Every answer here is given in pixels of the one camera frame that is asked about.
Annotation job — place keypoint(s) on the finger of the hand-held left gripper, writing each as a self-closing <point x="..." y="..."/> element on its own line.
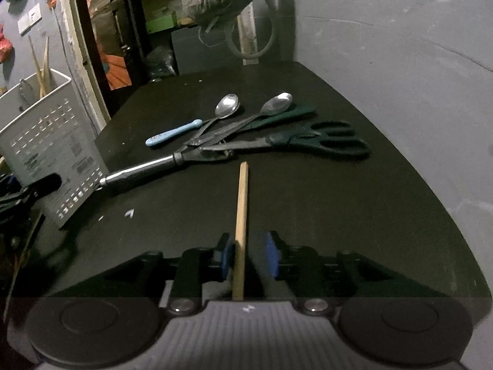
<point x="44" y="187"/>

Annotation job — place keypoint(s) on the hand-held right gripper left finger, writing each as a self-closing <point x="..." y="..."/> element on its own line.
<point x="228" y="258"/>

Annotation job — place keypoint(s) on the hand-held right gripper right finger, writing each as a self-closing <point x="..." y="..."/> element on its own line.
<point x="270" y="256"/>

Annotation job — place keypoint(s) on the white perforated plastic basket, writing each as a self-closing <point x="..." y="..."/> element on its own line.
<point x="57" y="142"/>

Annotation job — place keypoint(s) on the dark green kitchen scissors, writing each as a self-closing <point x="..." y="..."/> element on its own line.
<point x="287" y="138"/>

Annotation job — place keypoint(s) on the steel spoon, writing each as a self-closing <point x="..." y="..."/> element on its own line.
<point x="277" y="102"/>
<point x="227" y="105"/>

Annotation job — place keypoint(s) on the white paper scrap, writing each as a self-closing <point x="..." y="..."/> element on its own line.
<point x="130" y="212"/>

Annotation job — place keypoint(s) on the red plastic bag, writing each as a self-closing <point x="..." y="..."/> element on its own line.
<point x="4" y="46"/>

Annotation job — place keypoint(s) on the black plastic bag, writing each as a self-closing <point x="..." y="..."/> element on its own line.
<point x="161" y="61"/>

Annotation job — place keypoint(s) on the dark wooden door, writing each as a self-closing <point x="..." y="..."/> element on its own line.
<point x="127" y="27"/>

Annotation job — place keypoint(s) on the green box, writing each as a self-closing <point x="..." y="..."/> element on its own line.
<point x="161" y="23"/>

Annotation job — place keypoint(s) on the grey cabinet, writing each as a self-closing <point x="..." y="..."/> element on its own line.
<point x="204" y="54"/>

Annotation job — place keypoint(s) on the white door frame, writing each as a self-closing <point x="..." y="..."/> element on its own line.
<point x="75" y="46"/>

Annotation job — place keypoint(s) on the white wall switch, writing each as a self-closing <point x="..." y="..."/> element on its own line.
<point x="30" y="18"/>

